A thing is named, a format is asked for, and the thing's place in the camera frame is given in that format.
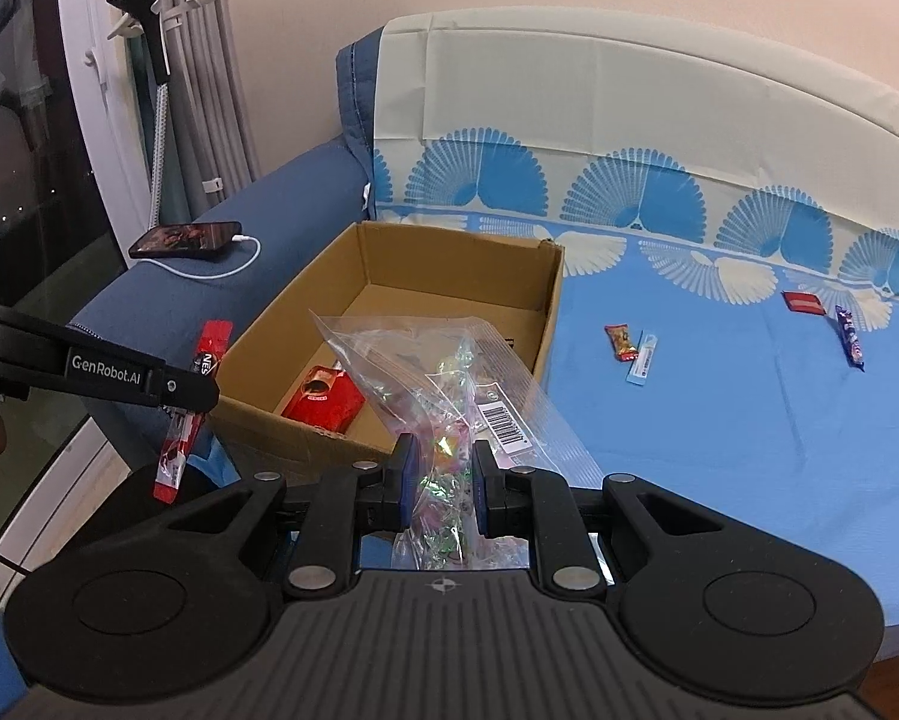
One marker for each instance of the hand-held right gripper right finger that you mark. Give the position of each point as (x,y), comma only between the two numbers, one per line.
(481,487)

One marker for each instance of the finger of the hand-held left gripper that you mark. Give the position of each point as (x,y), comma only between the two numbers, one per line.
(190,392)

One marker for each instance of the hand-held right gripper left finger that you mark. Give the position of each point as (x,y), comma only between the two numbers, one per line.
(409,480)

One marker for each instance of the red white stick packet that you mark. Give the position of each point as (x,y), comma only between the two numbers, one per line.
(213,345)

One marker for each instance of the large red snack packet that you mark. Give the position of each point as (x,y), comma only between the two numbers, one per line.
(322,397)

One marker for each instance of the clear bag of candies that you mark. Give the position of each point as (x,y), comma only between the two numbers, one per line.
(389,360)

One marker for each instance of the brown cardboard box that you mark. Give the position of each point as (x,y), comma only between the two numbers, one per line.
(419,270)

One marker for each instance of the black smartphone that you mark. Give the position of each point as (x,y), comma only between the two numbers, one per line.
(187,238)

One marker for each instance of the orange snack packet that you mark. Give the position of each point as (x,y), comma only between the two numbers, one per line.
(621,341)

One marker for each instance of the light blue stick packet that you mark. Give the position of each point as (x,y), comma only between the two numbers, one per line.
(642,360)

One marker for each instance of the white curtain clip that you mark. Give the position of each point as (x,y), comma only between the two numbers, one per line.
(213,185)

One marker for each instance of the blue sofa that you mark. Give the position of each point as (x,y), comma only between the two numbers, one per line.
(307,187)

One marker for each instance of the blue fan-print sheet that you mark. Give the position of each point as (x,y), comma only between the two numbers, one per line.
(719,465)

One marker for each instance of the grey curtain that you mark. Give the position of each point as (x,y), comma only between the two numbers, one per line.
(217,90)

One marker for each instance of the small red snack packet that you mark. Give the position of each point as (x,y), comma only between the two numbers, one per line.
(804,301)

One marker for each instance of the purple stick snack packet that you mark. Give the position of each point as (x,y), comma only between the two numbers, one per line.
(850,337)

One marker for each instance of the white window frame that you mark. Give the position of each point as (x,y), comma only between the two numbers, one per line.
(100,150)

